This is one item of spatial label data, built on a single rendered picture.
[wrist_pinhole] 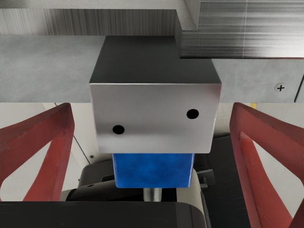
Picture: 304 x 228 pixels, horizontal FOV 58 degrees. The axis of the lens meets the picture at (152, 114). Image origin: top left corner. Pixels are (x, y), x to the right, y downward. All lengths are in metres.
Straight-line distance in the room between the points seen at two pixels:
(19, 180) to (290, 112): 1.32
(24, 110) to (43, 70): 1.09
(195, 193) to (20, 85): 0.26
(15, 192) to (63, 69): 1.51
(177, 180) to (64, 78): 0.09
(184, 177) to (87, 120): 0.71
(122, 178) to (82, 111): 0.68
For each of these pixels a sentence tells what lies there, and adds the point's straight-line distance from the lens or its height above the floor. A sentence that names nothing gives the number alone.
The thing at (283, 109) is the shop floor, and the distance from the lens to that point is 1.28.
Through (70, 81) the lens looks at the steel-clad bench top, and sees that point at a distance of 0.17.
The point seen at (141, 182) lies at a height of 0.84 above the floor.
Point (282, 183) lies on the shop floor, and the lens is 1.62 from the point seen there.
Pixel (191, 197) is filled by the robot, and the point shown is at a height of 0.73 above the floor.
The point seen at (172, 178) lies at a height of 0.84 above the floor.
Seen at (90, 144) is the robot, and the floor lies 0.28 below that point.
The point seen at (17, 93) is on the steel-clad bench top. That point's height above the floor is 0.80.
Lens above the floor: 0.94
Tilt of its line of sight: 54 degrees down
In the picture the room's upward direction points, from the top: 179 degrees clockwise
